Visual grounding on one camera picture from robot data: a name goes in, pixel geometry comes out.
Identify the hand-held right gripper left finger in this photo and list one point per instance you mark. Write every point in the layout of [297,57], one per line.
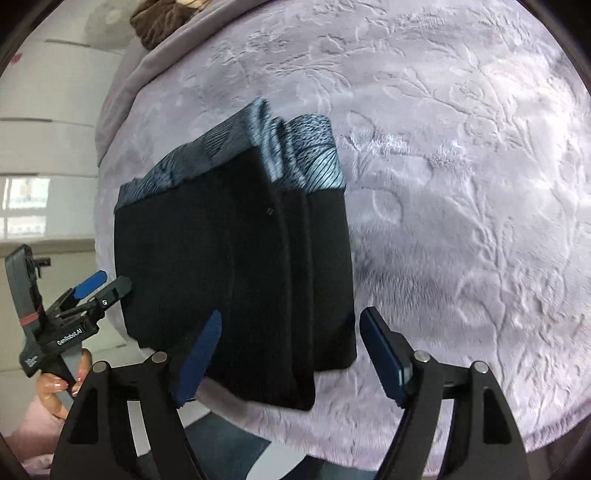
[197,365]

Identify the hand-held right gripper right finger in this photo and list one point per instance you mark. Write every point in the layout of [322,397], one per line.
[382,355]

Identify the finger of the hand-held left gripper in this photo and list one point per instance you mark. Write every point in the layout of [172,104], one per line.
[90,284]
[117,288]

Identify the black pants with grey waistband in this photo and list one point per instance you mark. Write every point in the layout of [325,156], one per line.
[231,277]

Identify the person's left forearm pink sleeve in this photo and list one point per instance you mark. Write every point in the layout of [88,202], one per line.
[25,436]

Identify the person's left hand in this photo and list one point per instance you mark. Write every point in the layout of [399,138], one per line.
[57,397]

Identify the lavender embossed blanket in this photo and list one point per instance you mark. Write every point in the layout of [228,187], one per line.
[461,184]

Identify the brown plush cushion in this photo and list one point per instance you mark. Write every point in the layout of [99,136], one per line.
[161,21]

